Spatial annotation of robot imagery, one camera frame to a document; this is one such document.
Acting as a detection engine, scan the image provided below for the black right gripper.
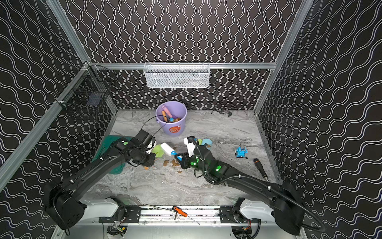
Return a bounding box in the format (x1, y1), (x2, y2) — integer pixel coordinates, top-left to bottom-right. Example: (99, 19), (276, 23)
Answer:
(173, 151), (209, 175)

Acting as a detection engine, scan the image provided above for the wide green trowel wooden handle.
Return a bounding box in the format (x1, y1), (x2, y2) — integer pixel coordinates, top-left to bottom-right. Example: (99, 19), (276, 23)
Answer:
(152, 145), (165, 158)

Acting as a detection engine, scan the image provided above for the white blue brush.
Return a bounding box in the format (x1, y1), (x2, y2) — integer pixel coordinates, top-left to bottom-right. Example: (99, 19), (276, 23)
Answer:
(160, 143), (183, 161)

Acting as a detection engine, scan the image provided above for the wide light blue trowel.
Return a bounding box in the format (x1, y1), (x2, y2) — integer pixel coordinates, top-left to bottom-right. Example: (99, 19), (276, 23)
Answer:
(201, 138), (212, 149)

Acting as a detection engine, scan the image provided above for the lime front trowel wooden handle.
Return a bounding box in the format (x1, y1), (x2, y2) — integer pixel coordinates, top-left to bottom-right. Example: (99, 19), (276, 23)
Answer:
(162, 111), (168, 122)

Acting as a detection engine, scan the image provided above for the purple trowel pink handle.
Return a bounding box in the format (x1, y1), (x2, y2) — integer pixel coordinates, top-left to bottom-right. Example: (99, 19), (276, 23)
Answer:
(162, 105), (173, 118)

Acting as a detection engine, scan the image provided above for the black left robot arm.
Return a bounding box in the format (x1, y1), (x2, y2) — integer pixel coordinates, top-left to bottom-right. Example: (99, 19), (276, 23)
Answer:
(43, 136), (156, 230)

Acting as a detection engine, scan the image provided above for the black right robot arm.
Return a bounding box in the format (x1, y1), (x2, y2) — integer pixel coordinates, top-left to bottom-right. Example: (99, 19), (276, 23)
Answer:
(171, 145), (326, 236)

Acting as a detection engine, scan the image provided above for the purple plastic bucket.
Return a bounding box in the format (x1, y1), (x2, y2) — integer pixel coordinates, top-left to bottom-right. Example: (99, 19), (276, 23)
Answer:
(155, 101), (188, 136)

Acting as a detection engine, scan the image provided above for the green plastic tool case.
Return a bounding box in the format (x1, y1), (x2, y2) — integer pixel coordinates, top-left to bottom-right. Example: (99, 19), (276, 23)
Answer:
(91, 135), (132, 175)

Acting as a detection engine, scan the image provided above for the small blue clamp tool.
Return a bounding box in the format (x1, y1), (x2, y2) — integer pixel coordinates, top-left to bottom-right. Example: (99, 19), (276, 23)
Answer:
(234, 146), (248, 158)

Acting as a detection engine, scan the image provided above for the black clip tool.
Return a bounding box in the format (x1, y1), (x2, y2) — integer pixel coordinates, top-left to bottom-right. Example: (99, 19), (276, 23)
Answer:
(211, 110), (232, 117)

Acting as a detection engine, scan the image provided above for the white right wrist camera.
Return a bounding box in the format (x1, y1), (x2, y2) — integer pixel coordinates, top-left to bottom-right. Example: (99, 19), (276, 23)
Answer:
(184, 136), (197, 157)

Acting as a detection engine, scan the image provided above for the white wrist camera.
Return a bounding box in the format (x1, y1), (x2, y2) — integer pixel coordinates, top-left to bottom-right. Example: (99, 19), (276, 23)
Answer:
(130, 129), (156, 151)
(184, 136), (197, 157)

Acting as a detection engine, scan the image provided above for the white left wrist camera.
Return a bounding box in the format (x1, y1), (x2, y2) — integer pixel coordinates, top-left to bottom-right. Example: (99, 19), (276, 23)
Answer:
(130, 129), (156, 151)

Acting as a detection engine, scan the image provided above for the orange handled screwdriver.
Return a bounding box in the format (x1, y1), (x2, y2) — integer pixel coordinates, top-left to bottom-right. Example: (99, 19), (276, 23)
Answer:
(172, 206), (200, 225)

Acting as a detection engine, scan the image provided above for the black orange screwdriver handle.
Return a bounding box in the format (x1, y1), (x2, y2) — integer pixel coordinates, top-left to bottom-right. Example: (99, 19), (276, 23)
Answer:
(253, 158), (270, 183)

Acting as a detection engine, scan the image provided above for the white wire basket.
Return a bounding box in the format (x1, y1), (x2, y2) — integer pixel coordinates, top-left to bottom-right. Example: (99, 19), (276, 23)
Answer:
(143, 62), (211, 88)

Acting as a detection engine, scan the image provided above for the black wire basket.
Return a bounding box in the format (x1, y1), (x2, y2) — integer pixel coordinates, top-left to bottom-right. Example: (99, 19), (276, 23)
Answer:
(57, 62), (117, 121)

